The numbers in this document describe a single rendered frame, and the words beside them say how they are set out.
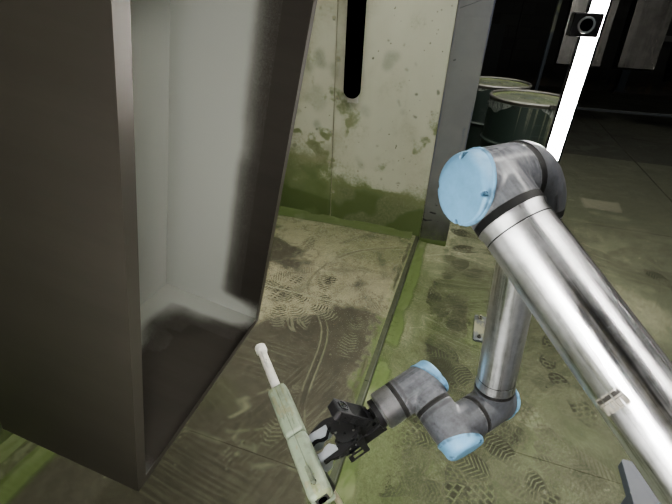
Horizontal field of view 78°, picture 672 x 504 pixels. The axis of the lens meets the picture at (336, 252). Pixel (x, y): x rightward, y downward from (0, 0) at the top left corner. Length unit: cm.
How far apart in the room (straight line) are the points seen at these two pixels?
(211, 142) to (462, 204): 74
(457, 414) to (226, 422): 95
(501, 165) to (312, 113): 220
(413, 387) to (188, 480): 87
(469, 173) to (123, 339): 59
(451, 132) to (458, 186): 195
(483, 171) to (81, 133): 52
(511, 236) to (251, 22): 74
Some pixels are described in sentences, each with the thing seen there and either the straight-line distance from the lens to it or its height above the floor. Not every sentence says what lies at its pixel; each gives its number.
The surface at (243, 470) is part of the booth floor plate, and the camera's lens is 158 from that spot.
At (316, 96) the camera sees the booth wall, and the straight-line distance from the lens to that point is 277.
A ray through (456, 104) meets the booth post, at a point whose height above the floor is 92.
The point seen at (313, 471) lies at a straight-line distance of 95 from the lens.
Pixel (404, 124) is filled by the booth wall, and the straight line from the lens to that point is 264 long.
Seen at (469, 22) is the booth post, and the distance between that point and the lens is 255.
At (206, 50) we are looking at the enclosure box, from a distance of 114.
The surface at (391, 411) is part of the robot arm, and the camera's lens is 101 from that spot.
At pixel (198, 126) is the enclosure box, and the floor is 109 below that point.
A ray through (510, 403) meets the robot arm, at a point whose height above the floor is 62.
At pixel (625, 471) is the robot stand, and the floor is 64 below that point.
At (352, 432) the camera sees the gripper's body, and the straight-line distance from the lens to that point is 101.
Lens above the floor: 138
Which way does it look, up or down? 31 degrees down
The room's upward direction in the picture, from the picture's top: 3 degrees clockwise
